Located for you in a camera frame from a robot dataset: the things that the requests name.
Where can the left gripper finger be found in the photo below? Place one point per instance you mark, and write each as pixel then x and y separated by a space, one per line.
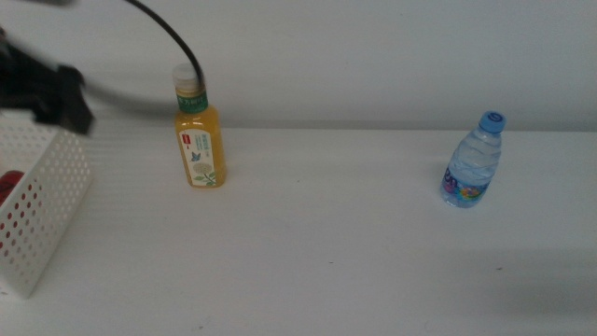
pixel 74 102

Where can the red cola can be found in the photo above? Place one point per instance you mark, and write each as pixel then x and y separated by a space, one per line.
pixel 9 184

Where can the yellow juice bottle green label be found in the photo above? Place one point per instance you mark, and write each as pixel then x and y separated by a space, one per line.
pixel 200 135

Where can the clear water bottle blue cap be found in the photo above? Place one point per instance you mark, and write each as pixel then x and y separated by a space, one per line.
pixel 473 163

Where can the white perforated plastic basket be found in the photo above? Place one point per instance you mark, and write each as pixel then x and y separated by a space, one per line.
pixel 23 280

